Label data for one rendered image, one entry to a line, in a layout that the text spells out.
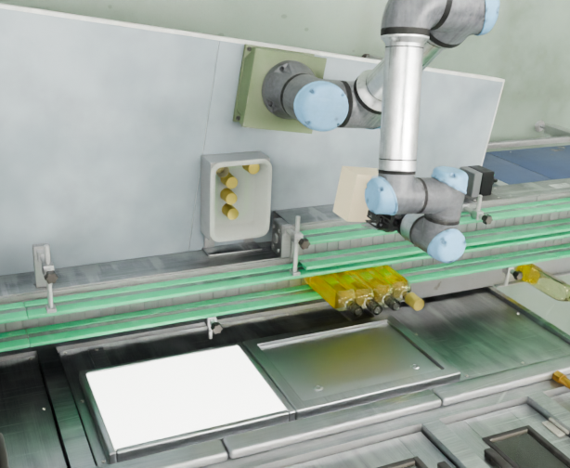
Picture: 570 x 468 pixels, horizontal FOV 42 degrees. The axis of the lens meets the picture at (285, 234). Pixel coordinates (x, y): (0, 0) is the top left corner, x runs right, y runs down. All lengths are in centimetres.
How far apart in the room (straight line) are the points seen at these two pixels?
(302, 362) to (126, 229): 58
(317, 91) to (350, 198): 27
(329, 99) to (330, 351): 67
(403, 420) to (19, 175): 110
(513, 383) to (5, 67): 146
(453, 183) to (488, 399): 63
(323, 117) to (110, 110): 54
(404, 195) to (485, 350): 81
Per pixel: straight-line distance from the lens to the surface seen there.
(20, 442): 178
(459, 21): 157
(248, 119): 197
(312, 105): 178
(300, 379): 188
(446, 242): 158
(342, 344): 205
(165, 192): 203
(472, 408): 192
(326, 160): 219
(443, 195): 156
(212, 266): 202
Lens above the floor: 260
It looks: 57 degrees down
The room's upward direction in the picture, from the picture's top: 130 degrees clockwise
